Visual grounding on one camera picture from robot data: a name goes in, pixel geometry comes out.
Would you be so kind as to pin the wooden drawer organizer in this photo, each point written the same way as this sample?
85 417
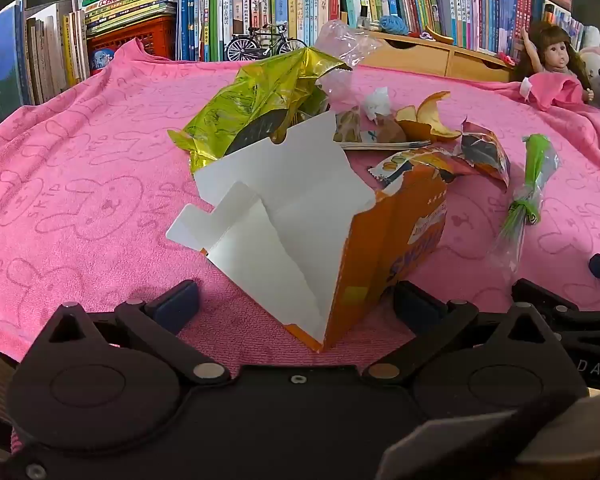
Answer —
430 57

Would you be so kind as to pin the orange peel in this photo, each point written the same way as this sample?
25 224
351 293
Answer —
430 115

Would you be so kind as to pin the brown snack packet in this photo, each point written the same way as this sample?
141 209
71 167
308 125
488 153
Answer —
350 127

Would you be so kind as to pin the clear plastic bag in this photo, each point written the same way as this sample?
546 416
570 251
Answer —
340 42

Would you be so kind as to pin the stack of flat books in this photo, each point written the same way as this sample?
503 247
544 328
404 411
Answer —
130 2

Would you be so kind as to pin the group of thin upright books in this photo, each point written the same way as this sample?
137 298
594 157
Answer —
50 50

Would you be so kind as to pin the gold foil bag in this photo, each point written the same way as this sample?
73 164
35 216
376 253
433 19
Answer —
260 90

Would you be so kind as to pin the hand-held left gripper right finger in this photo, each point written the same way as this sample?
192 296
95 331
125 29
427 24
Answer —
415 305

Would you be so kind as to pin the red plastic crate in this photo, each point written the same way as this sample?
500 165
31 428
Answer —
145 35

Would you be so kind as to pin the crumpled white tissue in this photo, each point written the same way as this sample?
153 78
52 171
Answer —
377 102

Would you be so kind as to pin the black model bicycle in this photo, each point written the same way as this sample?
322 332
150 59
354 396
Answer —
260 40

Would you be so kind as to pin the orange biscuit wrapper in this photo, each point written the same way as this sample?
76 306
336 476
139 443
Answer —
405 165

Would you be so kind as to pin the pink printed towel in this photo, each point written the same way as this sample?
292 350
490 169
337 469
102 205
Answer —
80 160

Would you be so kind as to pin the dark orange snack wrapper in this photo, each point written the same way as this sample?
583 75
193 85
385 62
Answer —
482 150

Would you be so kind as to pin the row of colourful shelf books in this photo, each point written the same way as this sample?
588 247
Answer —
455 5

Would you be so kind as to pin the orange and white cardboard box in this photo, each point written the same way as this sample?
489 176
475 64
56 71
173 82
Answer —
290 200

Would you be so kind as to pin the brown-haired doll in pink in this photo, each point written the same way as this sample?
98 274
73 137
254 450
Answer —
560 55

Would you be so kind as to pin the blue yarn ball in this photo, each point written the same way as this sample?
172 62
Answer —
392 25

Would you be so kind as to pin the green bundle in clear wrap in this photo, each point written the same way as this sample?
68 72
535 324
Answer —
530 175

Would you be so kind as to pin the large blue book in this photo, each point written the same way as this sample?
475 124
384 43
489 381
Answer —
0 60

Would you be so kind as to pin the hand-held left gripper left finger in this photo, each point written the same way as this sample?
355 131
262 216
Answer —
172 305

